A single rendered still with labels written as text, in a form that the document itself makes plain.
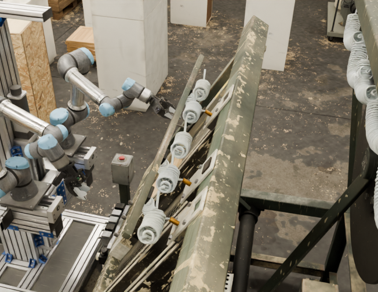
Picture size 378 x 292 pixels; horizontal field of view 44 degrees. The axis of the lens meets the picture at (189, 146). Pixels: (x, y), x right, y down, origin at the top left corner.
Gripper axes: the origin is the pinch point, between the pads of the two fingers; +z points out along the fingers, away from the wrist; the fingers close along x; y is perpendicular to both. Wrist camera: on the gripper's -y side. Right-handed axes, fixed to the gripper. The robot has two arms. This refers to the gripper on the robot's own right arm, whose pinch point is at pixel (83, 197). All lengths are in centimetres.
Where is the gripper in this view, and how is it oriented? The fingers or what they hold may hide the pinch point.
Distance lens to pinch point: 228.3
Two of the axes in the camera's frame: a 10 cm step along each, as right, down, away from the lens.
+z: 4.3, 7.9, 4.4
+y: 8.7, -2.3, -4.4
